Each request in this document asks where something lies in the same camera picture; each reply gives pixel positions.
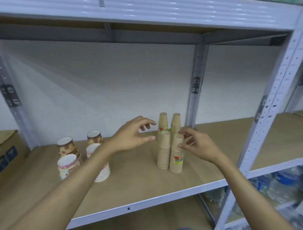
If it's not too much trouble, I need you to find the person's left forearm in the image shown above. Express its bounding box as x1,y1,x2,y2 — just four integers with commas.
9,140,117,230

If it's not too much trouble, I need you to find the stack of pink white cups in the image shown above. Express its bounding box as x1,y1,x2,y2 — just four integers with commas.
85,143,111,183
57,154,80,181

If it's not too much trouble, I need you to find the stack of brown dotted cups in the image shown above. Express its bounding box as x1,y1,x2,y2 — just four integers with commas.
87,130,104,145
56,137,81,164

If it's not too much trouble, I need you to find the clear plastic water bottle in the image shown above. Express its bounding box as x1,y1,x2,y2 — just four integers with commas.
267,168,303,205
248,174,271,197

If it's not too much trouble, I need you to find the stack of brown paper cups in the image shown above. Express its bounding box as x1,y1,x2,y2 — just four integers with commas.
171,113,181,137
158,112,169,136
169,134,185,174
157,130,171,170

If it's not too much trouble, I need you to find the person's right hand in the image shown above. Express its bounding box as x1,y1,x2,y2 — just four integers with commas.
178,127,226,164

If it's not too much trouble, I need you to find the person's right forearm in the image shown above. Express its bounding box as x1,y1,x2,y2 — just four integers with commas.
213,156,295,230

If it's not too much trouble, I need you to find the person's left hand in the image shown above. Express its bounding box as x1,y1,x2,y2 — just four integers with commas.
111,116,157,154

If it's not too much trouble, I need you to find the clear plastic wrap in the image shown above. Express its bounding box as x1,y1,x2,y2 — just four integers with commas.
203,187,229,205

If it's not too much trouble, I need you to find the brown cardboard box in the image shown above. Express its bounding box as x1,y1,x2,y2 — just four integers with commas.
0,130,31,174

